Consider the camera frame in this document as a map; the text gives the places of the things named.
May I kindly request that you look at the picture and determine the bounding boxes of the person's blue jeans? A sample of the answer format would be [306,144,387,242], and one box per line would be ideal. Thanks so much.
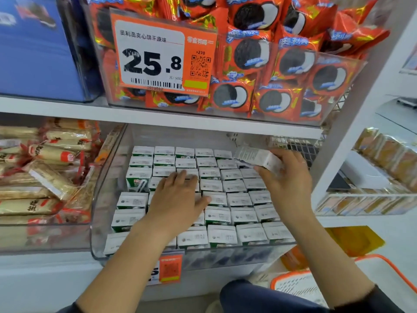
[219,279,327,313]

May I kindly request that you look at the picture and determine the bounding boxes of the person's left forearm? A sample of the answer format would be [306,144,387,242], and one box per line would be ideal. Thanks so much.
[57,228,180,313]

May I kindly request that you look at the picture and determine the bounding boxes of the white wire mesh divider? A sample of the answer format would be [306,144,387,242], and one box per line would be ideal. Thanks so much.
[270,133,323,170]

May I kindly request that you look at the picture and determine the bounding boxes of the blueberry juice carton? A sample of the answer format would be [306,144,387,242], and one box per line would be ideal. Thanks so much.
[233,146,284,175]

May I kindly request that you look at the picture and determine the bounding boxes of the small orange price tag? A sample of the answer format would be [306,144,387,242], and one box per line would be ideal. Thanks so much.
[149,253,186,286]

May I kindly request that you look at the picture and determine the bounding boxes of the person's right hand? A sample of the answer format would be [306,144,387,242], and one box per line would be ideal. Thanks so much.
[254,148,315,222]

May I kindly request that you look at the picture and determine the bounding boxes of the clear plastic display bin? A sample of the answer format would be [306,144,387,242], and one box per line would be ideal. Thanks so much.
[90,123,320,271]
[0,117,125,253]

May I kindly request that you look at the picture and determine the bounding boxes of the large white orange price tag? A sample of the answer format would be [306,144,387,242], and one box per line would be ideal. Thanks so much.
[109,10,218,98]

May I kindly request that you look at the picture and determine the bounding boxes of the yellow orange snack packet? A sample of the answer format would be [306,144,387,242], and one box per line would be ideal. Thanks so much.
[280,225,387,271]

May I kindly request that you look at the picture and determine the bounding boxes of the blue cardboard display box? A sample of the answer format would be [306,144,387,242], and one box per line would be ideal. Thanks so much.
[0,0,102,103]

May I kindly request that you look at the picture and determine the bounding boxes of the person's left hand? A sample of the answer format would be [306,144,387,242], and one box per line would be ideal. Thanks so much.
[142,169,212,242]

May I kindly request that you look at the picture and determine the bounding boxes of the stack of red cookie packets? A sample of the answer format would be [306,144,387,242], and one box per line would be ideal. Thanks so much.
[81,0,392,124]

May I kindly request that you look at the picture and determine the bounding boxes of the person's right forearm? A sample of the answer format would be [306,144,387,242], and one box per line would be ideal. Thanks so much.
[280,208,406,313]

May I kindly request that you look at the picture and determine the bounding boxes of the white flat box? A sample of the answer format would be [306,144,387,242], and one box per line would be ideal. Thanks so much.
[342,150,392,191]

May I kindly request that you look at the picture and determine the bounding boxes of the pile of yellow wafer bars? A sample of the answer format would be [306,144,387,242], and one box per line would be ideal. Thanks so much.
[0,118,105,227]

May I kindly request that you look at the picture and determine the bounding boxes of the rows of white juice cartons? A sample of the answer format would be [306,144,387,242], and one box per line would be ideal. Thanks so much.
[104,145,297,257]

